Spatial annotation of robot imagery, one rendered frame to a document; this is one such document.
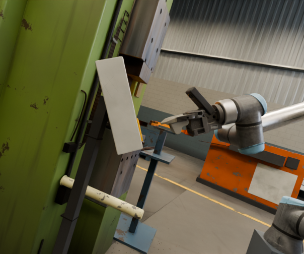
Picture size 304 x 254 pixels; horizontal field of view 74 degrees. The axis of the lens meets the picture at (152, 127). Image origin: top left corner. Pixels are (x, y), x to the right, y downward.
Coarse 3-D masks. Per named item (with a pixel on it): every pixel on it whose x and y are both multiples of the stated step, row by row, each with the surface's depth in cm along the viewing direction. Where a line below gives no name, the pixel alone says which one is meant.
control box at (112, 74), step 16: (96, 64) 57; (112, 64) 57; (112, 80) 58; (112, 96) 58; (128, 96) 59; (112, 112) 59; (128, 112) 59; (112, 128) 59; (128, 128) 60; (128, 144) 60
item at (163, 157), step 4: (140, 152) 164; (144, 152) 166; (148, 152) 172; (152, 152) 178; (148, 156) 162; (152, 156) 161; (156, 156) 165; (160, 156) 171; (164, 156) 177; (168, 156) 184; (172, 156) 191; (160, 160) 160; (164, 160) 159; (168, 160) 164; (172, 160) 178
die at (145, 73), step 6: (126, 60) 122; (132, 60) 122; (138, 60) 121; (126, 66) 122; (132, 66) 121; (138, 66) 121; (144, 66) 123; (126, 72) 122; (132, 72) 121; (138, 72) 120; (144, 72) 127; (150, 72) 138; (132, 78) 134; (138, 78) 127; (144, 78) 130
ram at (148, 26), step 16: (144, 0) 116; (160, 0) 115; (144, 16) 115; (160, 16) 122; (128, 32) 117; (144, 32) 115; (160, 32) 131; (128, 48) 117; (144, 48) 115; (160, 48) 141
